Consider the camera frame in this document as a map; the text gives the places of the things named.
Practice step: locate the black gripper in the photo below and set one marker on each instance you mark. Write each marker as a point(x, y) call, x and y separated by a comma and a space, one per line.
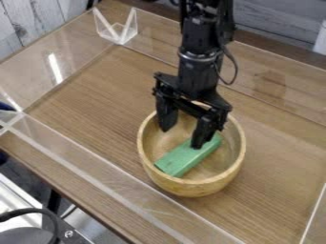
point(190, 92)

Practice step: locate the green rectangular block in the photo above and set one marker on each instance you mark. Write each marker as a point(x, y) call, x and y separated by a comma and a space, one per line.
point(182, 158)

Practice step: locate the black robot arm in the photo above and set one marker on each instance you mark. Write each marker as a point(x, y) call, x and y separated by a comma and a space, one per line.
point(206, 26)

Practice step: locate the brown wooden bowl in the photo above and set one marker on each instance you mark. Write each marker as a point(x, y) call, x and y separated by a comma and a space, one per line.
point(213, 175)

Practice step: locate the black table leg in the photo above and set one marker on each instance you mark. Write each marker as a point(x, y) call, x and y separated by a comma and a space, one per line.
point(54, 202)

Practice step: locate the clear acrylic enclosure wall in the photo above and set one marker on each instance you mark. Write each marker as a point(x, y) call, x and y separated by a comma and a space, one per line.
point(80, 91)

